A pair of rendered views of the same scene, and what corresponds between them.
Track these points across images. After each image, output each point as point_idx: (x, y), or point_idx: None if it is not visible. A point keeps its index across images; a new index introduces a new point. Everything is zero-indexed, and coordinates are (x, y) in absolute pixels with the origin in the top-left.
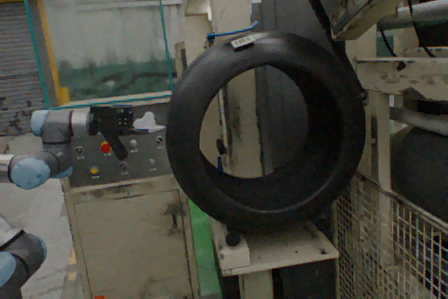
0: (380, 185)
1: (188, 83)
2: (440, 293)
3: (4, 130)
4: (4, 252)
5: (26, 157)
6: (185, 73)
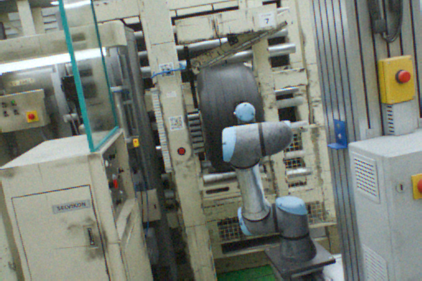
0: None
1: (252, 84)
2: None
3: None
4: (277, 199)
5: (279, 122)
6: (241, 81)
